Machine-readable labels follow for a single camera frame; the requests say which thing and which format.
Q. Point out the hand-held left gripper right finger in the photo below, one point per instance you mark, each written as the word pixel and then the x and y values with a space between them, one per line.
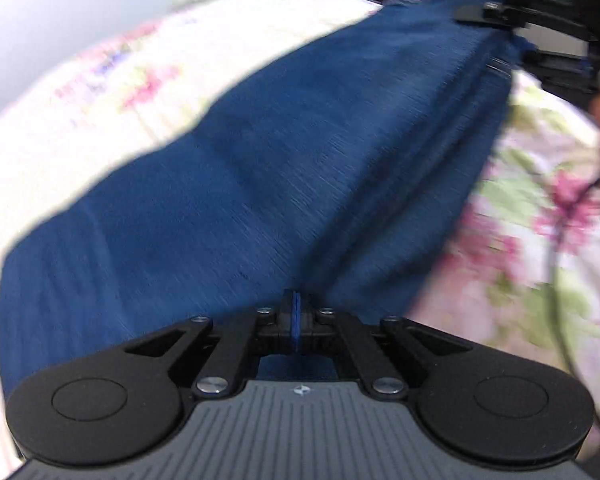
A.
pixel 302 312

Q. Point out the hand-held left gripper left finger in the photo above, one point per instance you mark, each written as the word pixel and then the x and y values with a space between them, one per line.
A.
pixel 289 312

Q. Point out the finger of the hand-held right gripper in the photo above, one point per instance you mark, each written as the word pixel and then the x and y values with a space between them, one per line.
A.
pixel 560 70
pixel 495 10

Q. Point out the floral bedspread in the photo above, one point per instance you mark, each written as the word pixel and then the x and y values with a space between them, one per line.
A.
pixel 80 110

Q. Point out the blue denim pants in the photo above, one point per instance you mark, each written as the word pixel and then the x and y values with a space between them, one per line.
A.
pixel 280 160

